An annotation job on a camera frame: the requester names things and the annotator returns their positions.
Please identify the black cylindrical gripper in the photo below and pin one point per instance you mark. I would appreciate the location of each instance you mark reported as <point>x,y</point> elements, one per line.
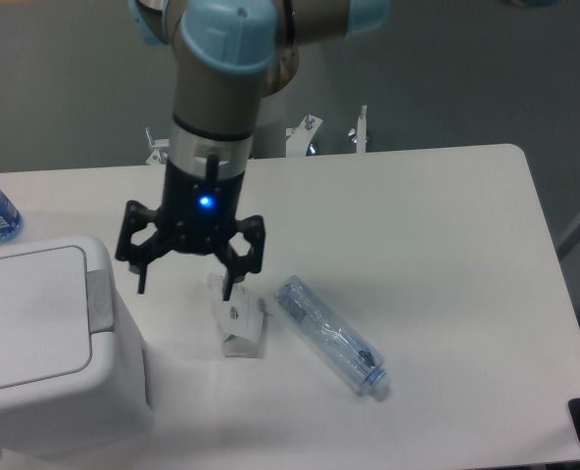
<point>202,196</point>

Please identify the white push-lid trash can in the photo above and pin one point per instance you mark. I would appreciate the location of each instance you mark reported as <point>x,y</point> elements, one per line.
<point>72,359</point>

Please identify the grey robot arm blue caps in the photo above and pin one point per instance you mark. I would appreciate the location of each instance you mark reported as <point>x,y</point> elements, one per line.
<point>224,52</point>

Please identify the crumpled white paper carton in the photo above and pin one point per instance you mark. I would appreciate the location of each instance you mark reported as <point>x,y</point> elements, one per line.
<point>240,320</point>

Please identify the clear empty plastic bottle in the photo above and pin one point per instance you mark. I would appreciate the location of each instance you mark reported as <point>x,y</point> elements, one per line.
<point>353,358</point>

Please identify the white metal mounting frame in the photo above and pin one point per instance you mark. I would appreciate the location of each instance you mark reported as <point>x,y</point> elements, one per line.
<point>299,141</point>

